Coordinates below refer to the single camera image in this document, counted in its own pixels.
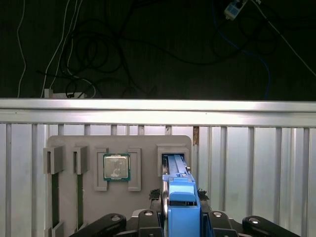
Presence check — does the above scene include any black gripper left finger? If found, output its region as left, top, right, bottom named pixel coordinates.
left=71, top=188, right=163, bottom=237

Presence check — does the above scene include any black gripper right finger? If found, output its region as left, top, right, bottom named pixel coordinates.
left=197, top=189, right=302, bottom=237

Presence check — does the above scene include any hard disk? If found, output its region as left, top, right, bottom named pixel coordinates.
left=159, top=152, right=215, bottom=237

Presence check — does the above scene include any grey parts rack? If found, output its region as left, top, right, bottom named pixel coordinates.
left=43, top=134, right=198, bottom=237

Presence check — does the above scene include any silver CPU chip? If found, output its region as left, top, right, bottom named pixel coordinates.
left=102, top=153, right=131, bottom=182

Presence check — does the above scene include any white power strip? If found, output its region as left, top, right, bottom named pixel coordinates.
left=43, top=88, right=96, bottom=99

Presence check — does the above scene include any white blue adapter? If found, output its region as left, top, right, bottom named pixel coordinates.
left=223, top=0, right=248, bottom=21

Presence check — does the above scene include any blue floor cable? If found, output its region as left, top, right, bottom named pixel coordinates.
left=211, top=0, right=272, bottom=99

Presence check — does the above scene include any thin white cable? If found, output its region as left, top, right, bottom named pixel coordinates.
left=256, top=0, right=316, bottom=74
left=16, top=0, right=28, bottom=97
left=43, top=0, right=83, bottom=91

